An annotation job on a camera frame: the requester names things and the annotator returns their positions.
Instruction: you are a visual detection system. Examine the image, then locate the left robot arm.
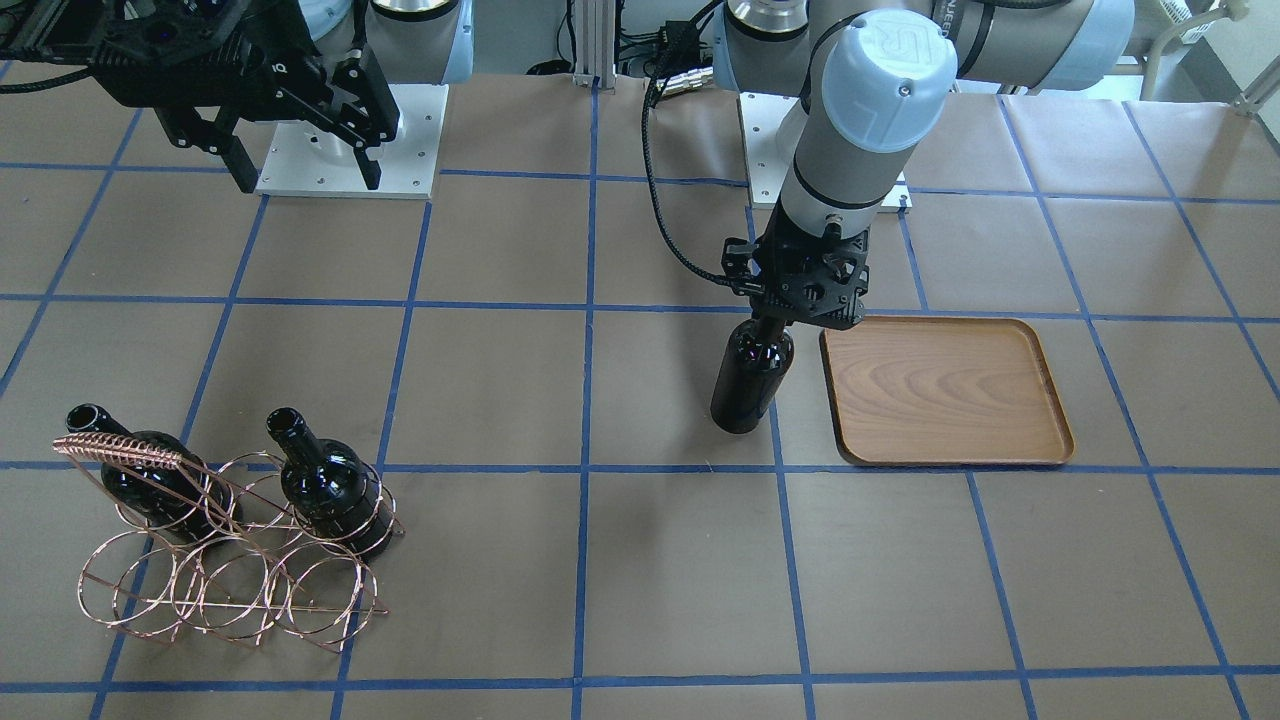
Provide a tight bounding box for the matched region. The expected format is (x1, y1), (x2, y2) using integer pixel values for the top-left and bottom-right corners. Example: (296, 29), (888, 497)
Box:
(710, 1), (1135, 331)

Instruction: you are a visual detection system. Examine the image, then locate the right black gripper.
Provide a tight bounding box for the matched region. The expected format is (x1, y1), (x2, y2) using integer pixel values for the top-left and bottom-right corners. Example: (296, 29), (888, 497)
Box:
(3, 1), (399, 193)

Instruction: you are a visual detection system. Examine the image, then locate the copper wire bottle basket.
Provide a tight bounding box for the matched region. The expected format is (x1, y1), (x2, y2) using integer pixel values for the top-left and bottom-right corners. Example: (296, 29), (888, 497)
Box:
(52, 432), (390, 653)

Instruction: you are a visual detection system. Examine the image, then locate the wooden tray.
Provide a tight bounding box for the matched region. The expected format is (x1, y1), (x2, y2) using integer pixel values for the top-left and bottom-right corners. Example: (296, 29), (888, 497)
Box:
(819, 316), (1075, 466)

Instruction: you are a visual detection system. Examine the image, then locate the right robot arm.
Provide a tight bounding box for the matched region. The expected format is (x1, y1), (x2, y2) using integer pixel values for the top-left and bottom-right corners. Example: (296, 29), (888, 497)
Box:
(3, 1), (474, 199)

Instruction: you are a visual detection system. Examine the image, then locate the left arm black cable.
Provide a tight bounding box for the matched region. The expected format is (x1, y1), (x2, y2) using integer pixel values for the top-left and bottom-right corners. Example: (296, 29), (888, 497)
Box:
(640, 0), (751, 291)

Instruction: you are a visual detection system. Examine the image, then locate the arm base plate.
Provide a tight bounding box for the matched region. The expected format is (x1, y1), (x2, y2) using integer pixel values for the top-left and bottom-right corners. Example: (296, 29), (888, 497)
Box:
(739, 92), (911, 213)
(256, 82), (451, 201)

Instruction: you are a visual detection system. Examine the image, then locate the dark wine bottle carried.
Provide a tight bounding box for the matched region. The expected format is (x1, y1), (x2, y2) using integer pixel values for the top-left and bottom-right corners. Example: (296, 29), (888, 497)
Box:
(710, 316), (794, 434)

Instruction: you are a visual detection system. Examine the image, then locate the dark wine bottle outer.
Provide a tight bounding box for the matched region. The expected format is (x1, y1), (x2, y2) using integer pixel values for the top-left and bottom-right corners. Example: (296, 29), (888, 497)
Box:
(65, 404), (243, 544)

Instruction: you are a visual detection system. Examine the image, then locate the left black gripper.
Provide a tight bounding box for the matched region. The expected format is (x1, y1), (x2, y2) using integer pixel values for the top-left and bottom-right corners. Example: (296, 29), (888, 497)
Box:
(721, 210), (870, 331)

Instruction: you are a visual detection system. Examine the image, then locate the dark wine bottle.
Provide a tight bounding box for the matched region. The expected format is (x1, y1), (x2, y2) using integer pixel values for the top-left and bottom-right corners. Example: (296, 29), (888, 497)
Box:
(266, 407), (393, 562)
(65, 404), (243, 544)

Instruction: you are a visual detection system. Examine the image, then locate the aluminium frame post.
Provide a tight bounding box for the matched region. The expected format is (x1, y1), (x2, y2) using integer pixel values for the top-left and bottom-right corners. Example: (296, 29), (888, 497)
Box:
(570, 0), (618, 94)

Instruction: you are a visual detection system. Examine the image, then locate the dark wine bottle middle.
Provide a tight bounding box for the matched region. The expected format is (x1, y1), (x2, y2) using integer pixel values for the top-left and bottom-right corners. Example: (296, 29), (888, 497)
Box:
(266, 407), (393, 562)

